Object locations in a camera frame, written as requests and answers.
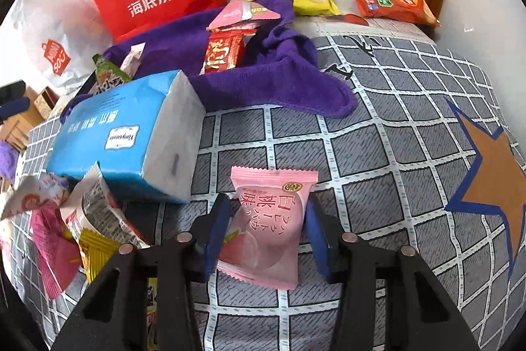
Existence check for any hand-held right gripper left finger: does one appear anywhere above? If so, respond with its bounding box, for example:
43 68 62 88
49 192 233 351

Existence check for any magenta snack packet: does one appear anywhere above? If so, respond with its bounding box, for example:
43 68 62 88
29 207 83 300

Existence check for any orange chips bag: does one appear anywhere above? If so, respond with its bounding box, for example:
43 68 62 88
349 0 441 27

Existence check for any brown patterned box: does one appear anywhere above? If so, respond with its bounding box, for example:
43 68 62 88
33 88 62 117

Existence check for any red snack packet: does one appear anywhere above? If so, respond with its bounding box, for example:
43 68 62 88
200 28 257 75

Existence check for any white packet with red circle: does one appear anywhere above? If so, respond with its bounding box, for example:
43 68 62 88
0 175 68 221

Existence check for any green snack packet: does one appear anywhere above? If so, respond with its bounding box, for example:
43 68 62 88
91 54 132 94

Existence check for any purple plush toy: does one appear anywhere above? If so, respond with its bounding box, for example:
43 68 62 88
0 141 21 179

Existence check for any purple fabric bag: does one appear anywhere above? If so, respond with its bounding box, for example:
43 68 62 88
60 1 357 119

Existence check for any white packet with red label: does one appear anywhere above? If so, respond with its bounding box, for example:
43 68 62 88
60 162 151 249

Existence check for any pink triangular snack packet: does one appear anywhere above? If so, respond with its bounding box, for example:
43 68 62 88
206 0 281 33

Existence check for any white plastic shopping bag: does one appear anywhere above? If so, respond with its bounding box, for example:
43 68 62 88
8 0 113 97

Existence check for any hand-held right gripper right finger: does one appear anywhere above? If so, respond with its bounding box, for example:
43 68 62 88
306 195 481 351

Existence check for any small white pink wrapper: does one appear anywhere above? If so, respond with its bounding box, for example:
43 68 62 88
119 42 146 80

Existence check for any blue tissue pack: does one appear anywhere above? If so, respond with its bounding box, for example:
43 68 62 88
44 70 207 204

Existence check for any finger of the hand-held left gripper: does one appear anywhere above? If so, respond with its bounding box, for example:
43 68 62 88
0 96 31 120
0 84 24 102

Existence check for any grey checked blanket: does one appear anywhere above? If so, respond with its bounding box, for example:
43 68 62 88
8 34 526 351

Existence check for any white printed paper sheet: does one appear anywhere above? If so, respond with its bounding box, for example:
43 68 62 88
314 13 432 43

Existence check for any pink peach snack packet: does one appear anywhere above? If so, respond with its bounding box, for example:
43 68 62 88
216 165 320 290

